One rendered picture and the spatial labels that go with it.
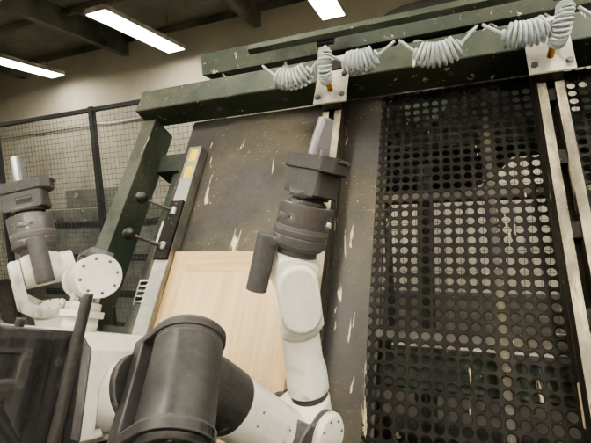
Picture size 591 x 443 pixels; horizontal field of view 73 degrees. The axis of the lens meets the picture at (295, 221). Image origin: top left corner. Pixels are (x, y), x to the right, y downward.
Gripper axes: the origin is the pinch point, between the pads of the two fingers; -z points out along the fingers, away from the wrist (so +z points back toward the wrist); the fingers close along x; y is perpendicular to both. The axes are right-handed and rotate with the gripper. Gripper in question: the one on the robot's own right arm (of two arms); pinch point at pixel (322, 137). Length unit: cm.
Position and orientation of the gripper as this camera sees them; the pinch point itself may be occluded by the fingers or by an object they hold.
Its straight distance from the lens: 65.0
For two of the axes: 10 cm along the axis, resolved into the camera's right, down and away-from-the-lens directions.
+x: -5.7, -2.1, 7.9
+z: -2.1, 9.7, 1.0
